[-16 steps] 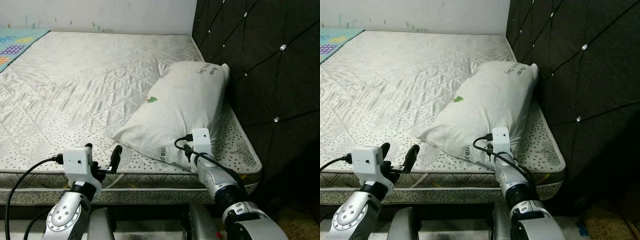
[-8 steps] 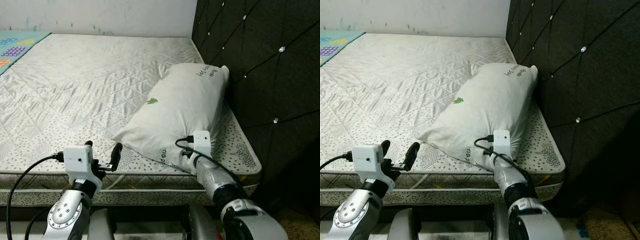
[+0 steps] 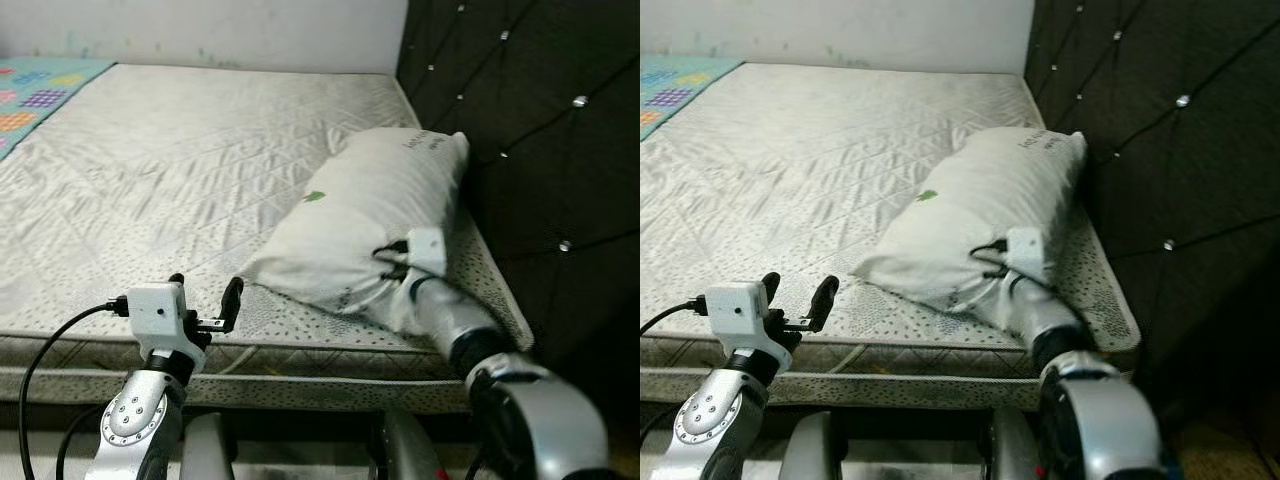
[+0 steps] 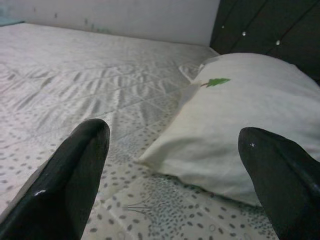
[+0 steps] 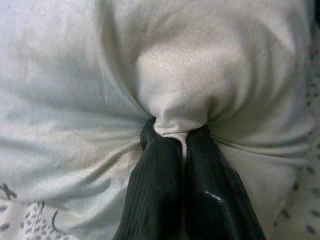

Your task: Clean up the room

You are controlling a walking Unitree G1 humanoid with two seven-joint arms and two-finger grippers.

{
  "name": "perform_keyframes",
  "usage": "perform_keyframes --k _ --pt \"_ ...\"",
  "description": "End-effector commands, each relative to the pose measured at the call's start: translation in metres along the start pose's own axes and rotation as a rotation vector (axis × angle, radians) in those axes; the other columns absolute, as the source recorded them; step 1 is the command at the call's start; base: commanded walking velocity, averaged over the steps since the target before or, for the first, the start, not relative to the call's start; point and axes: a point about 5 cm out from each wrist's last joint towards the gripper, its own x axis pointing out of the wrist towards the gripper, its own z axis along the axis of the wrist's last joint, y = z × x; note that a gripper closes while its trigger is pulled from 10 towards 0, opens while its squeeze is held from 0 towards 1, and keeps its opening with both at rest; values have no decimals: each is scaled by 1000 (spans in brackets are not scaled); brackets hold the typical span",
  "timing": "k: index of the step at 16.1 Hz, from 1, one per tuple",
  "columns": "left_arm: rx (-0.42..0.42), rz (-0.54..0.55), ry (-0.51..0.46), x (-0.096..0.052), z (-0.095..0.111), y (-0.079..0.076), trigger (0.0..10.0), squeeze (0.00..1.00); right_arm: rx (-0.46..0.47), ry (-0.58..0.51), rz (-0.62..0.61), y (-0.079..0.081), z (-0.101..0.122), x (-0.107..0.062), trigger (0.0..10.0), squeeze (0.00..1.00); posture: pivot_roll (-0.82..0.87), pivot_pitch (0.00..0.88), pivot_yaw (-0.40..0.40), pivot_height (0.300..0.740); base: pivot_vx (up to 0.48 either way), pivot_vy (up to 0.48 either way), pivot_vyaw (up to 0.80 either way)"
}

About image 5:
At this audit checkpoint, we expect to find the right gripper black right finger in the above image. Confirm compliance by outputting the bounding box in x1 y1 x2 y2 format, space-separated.
184 124 267 240

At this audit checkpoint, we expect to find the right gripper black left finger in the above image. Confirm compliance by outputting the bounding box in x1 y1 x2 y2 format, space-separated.
112 119 187 240

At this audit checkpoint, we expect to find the white pillow with tree print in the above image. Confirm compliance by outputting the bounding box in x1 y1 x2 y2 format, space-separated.
0 0 313 240

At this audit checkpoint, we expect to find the white quilted mattress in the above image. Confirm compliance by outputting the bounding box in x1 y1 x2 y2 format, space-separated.
0 47 320 240

